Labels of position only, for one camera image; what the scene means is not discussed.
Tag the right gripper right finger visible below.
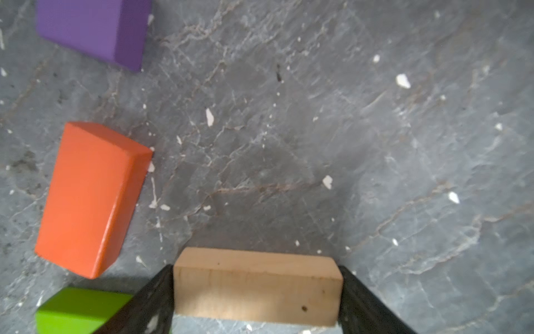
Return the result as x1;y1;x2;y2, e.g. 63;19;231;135
338;265;417;334

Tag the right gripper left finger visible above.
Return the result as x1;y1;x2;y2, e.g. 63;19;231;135
95;264;174;334

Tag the green rectangular block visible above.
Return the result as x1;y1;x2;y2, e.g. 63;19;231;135
36;287;132;334

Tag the red-orange rectangular block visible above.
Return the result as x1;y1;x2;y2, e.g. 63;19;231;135
35;122;153;279

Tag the purple cube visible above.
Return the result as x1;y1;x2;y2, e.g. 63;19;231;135
36;0;152;72

